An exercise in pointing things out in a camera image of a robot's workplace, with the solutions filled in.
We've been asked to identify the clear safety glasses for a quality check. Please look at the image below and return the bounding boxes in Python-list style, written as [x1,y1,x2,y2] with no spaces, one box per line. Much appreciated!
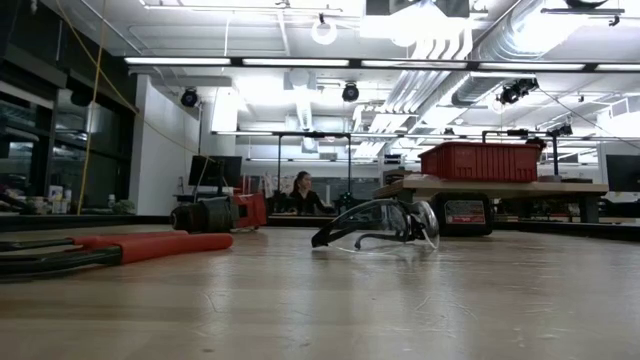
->
[310,197,442,257]

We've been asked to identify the person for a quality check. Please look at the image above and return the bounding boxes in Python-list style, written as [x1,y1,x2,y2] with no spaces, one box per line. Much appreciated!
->
[286,170,334,217]

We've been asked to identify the black computer monitor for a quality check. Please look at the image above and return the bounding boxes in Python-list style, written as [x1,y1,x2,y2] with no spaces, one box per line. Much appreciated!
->
[188,154,244,197]
[605,153,640,194]

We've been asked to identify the black overhead light bar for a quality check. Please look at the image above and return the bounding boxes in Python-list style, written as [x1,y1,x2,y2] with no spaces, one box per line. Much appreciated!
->
[123,56,640,72]

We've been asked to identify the red black drill battery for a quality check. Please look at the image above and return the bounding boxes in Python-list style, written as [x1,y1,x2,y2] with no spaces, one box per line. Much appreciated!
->
[429,192,495,238]

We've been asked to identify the red plastic bin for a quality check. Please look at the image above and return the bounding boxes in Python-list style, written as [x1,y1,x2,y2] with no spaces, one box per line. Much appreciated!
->
[418,141,544,184]

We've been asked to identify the wooden workbench on casters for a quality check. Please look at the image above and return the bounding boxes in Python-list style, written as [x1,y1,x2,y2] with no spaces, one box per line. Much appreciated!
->
[372,173,612,225]

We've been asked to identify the green plant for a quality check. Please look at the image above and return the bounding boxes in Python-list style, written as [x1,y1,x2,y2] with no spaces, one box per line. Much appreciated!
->
[110,198,138,217]

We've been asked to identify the white plastic container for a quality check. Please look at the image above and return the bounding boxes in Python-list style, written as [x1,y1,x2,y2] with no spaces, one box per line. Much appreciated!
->
[48,185,64,216]

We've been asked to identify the red black cordless drill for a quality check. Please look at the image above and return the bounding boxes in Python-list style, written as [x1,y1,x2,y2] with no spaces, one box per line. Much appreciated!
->
[168,192,269,235]

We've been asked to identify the white ring light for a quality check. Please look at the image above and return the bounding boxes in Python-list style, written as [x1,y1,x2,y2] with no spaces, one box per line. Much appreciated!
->
[310,13,340,48]

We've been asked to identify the red-handled pliers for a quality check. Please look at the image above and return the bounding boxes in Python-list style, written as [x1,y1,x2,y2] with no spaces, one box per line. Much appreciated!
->
[0,230,235,282]

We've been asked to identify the black ceiling camera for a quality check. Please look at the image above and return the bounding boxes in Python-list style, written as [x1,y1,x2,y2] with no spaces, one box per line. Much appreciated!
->
[498,76,541,107]

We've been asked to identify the yellow extension cord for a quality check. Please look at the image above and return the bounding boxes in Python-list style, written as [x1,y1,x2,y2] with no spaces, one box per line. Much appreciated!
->
[53,0,217,217]

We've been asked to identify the silver ventilation duct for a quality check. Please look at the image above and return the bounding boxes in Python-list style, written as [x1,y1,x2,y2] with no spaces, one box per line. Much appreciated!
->
[452,0,571,107]

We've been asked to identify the black aluminium rig frame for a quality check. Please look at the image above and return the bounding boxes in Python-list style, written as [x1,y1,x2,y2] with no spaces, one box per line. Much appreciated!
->
[0,213,640,242]

